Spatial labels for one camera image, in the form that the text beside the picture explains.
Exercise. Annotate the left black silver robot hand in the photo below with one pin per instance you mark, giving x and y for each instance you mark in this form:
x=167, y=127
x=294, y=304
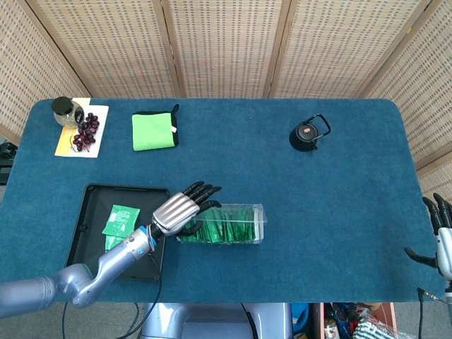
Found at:
x=176, y=212

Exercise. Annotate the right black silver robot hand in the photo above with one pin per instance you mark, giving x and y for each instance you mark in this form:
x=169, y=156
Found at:
x=444, y=247

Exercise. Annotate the clear plastic box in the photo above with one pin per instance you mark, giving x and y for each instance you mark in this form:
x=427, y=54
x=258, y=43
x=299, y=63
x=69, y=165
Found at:
x=259, y=226

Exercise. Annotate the silver-blue robot base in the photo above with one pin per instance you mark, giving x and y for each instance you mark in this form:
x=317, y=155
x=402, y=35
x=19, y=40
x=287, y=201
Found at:
x=212, y=321

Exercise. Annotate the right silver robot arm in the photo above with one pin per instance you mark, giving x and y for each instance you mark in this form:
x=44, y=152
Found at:
x=449, y=293

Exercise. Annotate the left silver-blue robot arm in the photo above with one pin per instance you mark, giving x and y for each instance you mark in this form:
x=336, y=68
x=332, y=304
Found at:
x=106, y=265

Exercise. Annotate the large green tea bag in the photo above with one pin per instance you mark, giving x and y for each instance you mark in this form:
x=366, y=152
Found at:
x=121, y=219

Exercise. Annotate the green foil packets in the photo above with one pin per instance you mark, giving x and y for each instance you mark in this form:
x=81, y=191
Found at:
x=229, y=227

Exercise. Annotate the green plastic packet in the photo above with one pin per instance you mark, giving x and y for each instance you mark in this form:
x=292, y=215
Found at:
x=112, y=243

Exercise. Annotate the black plastic tray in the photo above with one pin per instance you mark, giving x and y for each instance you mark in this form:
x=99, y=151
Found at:
x=95, y=212

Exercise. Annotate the green cloth with black trim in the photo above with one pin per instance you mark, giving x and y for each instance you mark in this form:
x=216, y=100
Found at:
x=152, y=132

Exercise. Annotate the red storage box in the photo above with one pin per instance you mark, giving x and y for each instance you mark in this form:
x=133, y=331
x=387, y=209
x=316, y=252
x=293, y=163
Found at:
x=385, y=310

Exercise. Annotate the blue carpet table cover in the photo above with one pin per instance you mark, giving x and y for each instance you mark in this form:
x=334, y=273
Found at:
x=282, y=194

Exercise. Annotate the black white striped cloth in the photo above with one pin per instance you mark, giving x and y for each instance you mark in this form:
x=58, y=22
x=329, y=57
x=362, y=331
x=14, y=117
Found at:
x=367, y=330

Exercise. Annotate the white yellow paper card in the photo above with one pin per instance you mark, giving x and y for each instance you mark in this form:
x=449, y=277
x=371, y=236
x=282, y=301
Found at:
x=100, y=123

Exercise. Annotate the dark purple grape bunch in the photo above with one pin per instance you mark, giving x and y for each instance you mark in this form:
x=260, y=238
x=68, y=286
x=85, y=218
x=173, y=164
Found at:
x=86, y=132

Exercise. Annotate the black cast iron teapot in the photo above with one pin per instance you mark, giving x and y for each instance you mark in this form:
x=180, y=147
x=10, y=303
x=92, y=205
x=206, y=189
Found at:
x=303, y=136

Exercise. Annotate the glass jar with black lid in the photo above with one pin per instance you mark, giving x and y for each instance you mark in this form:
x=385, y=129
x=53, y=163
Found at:
x=65, y=111

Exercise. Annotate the woven rattan folding screen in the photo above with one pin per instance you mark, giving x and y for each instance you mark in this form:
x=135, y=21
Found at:
x=226, y=46

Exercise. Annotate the black equipment beside table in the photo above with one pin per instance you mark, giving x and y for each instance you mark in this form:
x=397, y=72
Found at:
x=6, y=155

